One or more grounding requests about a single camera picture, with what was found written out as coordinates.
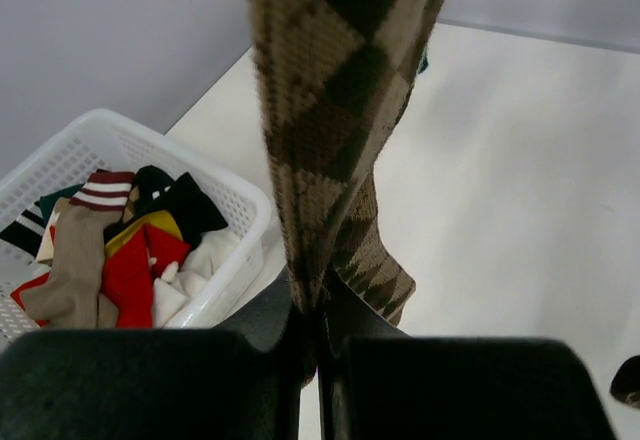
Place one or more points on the red sock in basket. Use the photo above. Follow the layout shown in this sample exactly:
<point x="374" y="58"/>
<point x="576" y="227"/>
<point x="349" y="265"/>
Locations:
<point x="131" y="268"/>

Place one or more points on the black white striped sock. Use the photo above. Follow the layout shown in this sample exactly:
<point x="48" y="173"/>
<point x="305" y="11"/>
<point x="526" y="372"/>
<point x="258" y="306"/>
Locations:
<point x="26" y="231"/>

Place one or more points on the beige brown argyle sock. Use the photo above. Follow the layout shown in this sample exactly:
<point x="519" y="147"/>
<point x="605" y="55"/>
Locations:
<point x="334" y="79"/>

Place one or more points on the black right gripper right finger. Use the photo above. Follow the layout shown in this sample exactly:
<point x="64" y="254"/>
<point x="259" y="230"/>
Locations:
<point x="376" y="382"/>

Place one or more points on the teal reindeer sock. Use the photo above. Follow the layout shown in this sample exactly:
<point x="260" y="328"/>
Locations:
<point x="424" y="64"/>

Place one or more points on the tan sock with maroon stripes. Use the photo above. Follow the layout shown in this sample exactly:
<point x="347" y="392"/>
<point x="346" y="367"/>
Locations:
<point x="70" y="297"/>

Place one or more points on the dark yellow argyle sock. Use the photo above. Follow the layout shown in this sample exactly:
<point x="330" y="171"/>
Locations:
<point x="625" y="386"/>

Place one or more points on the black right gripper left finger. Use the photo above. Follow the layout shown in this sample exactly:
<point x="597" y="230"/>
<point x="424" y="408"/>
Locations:
<point x="238" y="380"/>

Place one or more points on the white sock in basket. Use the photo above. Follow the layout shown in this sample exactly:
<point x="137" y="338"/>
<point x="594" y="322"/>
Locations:
<point x="179" y="284"/>

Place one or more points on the white plastic laundry basket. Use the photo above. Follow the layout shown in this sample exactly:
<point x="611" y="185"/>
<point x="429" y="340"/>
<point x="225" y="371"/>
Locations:
<point x="102" y="140"/>

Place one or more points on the black sock in basket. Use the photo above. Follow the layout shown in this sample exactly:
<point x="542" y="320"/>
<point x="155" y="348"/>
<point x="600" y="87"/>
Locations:
<point x="192" y="210"/>

